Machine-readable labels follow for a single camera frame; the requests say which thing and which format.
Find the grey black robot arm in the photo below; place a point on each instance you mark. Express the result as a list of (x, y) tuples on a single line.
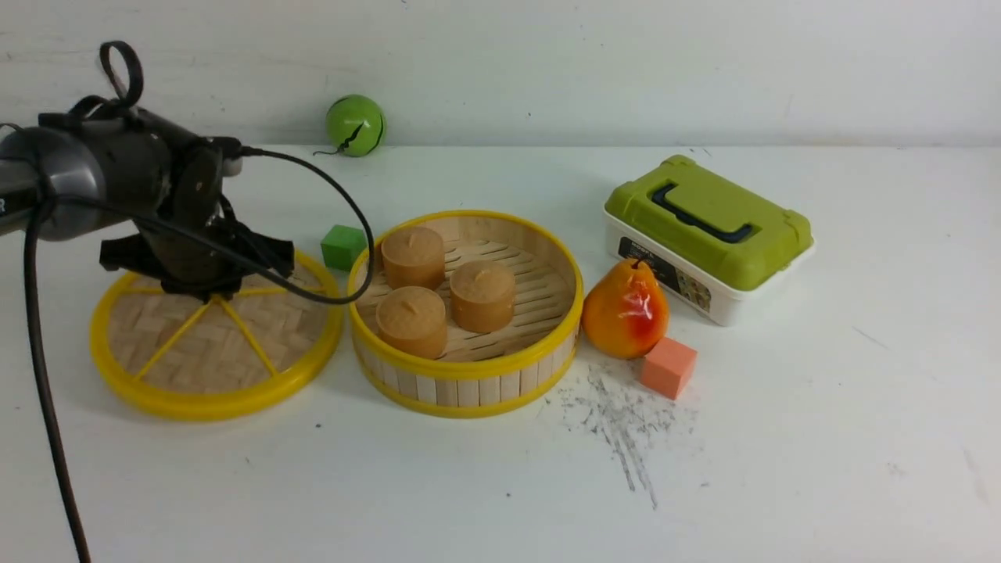
[(105, 161)]

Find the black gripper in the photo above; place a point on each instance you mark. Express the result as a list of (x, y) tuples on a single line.
[(188, 268)]

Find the brown bun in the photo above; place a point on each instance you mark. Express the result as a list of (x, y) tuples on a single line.
[(414, 256), (413, 319), (482, 296)]

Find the green foam cube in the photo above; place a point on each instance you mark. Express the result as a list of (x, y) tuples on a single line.
[(341, 246)]

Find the salmon pink foam cube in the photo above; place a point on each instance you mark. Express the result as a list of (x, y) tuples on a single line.
[(668, 367)]

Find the brown bun front left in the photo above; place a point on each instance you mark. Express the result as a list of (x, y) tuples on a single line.
[(413, 319)]

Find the orange yellow toy pear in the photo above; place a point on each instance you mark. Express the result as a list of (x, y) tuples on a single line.
[(626, 313)]

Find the brown bun back left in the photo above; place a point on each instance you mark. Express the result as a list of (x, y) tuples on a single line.
[(414, 256)]

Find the green cracked ball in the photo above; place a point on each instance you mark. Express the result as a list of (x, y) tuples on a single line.
[(356, 125)]

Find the green lidded white storage box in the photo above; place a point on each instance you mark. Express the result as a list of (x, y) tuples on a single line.
[(719, 247)]

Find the yellow bamboo steamer basket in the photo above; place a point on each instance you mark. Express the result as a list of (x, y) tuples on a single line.
[(479, 375)]

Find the yellow woven steamer lid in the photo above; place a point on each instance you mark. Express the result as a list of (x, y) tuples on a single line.
[(183, 359)]

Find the brown bun right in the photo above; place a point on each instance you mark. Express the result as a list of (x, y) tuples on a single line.
[(482, 296)]

